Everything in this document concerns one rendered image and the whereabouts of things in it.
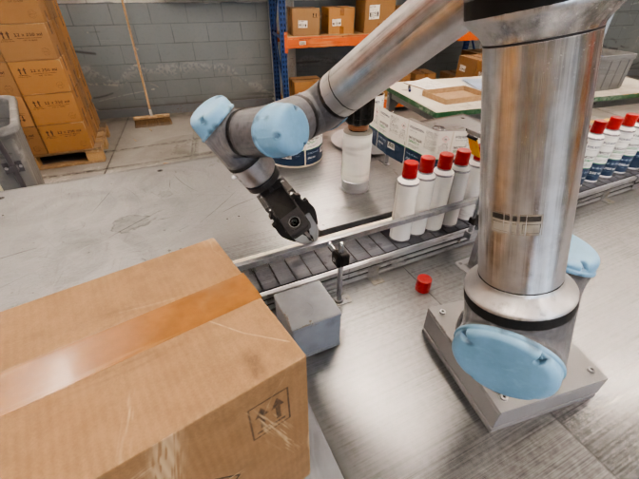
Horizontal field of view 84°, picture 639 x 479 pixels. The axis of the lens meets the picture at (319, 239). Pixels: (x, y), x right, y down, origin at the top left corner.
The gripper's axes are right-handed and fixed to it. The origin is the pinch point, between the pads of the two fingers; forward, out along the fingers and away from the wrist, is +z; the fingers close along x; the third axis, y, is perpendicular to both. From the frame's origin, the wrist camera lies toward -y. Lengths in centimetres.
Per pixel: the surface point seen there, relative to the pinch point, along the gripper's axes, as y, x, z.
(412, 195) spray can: -2.5, -24.1, 5.4
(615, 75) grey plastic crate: 90, -224, 135
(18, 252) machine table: 43, 63, -24
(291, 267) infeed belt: 0.7, 7.7, 2.6
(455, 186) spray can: -1.5, -35.7, 13.8
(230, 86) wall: 441, -37, 97
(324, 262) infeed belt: -1.0, 1.1, 6.4
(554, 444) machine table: -50, -10, 19
